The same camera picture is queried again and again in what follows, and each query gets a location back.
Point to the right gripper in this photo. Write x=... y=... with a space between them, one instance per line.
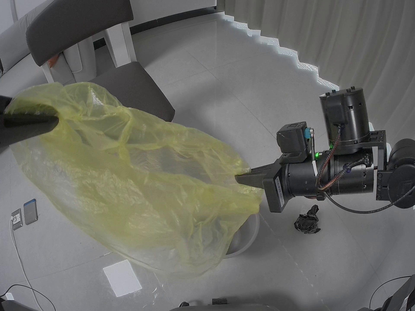
x=298 y=180

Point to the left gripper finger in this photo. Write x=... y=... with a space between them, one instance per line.
x=26 y=126
x=5 y=104

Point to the crumpled black plastic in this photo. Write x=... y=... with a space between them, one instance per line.
x=306 y=223

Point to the yellow plastic bag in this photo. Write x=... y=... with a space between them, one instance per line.
x=129 y=173

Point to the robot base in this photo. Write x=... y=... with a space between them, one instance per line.
x=201 y=308

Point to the orange cushion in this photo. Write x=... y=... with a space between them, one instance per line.
x=53 y=61

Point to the pale grey sofa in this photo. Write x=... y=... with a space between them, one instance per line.
x=13 y=44

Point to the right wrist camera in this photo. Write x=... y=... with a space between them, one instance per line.
x=291 y=141

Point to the white chair with grey cushions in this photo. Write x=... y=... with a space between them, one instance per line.
x=81 y=11

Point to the white trash bin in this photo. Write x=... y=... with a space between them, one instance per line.
x=247 y=235

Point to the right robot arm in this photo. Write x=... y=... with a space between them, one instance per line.
x=347 y=118

